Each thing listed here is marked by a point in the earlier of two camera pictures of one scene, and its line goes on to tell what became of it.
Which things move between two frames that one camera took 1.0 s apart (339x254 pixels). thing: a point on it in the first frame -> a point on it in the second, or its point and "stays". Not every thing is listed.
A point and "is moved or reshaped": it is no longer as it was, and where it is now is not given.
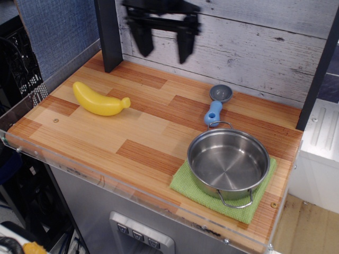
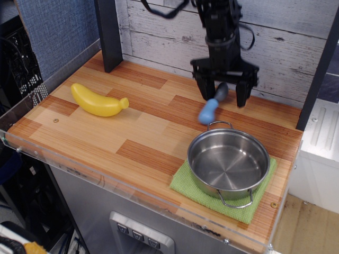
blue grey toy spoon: x=219 y=93 is moved or reshaped
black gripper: x=138 y=13 -> x=225 y=63
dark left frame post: x=109 y=34 stays
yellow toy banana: x=98 y=105 stays
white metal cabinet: x=316 y=177 stays
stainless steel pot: x=227 y=163 stays
